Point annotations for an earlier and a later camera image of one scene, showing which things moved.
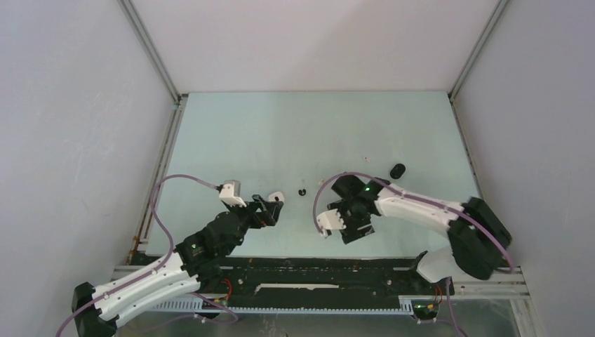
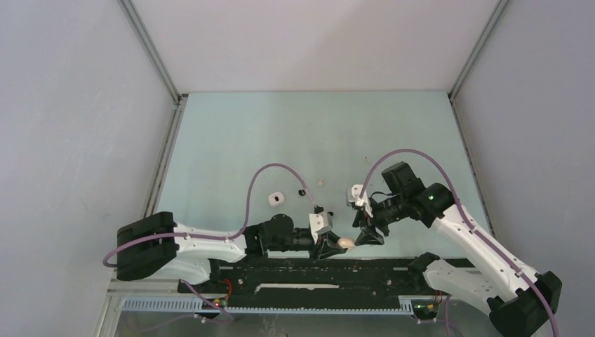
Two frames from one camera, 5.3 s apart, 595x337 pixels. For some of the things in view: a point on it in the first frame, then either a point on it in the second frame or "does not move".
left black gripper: x=269 y=215 → x=327 y=246
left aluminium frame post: x=158 y=67 does not move
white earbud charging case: x=279 y=194 does not move
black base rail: x=321 y=281 does not move
